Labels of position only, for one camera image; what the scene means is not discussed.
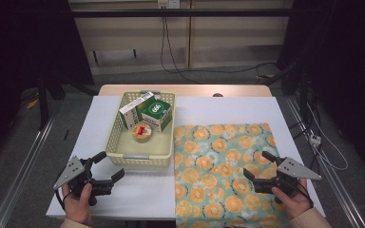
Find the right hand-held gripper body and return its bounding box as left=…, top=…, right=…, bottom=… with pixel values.
left=251, top=156, right=322, bottom=205

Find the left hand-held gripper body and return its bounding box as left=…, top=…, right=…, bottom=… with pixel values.
left=52, top=155, right=115, bottom=207

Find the orange slice print bag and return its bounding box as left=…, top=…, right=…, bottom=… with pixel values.
left=173, top=123, right=292, bottom=228

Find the pale yellow perforated plastic basket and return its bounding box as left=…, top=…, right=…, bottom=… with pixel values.
left=105, top=90, right=177, bottom=168

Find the round orange tin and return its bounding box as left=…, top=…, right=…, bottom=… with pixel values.
left=131, top=123, right=154, bottom=143

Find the tall green white medicine box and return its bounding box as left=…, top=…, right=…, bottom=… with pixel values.
left=118, top=91, right=156, bottom=130

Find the cube green white medicine box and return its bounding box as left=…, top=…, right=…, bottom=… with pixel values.
left=141, top=98, right=174, bottom=133

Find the person's right hand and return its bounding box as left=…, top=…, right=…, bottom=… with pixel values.
left=271, top=179, right=313, bottom=219

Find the person's left hand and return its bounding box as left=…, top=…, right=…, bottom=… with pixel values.
left=61, top=182, right=93, bottom=226

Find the white power strip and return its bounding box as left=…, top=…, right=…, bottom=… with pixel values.
left=309, top=133, right=322, bottom=147

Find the black metal stand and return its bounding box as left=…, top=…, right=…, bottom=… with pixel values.
left=37, top=71, right=67, bottom=131

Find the dark curtain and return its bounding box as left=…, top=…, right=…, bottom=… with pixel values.
left=0, top=0, right=95, bottom=165
left=277, top=0, right=365, bottom=174

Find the black horizontal bar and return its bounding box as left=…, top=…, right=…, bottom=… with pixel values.
left=70, top=9, right=296, bottom=19

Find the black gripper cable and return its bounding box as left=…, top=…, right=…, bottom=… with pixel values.
left=54, top=189, right=67, bottom=212

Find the white cable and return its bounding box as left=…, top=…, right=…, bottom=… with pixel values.
left=306, top=104, right=350, bottom=172

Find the metal floor rail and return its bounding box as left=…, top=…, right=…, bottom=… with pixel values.
left=0, top=113, right=61, bottom=228
left=284, top=94, right=365, bottom=228

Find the black floor cable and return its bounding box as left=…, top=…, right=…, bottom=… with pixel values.
left=199, top=61, right=279, bottom=84

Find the black hanging cable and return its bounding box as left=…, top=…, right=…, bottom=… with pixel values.
left=160, top=15, right=203, bottom=85

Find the white wall outlet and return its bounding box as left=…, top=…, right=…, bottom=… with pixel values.
left=157, top=0, right=181, bottom=10

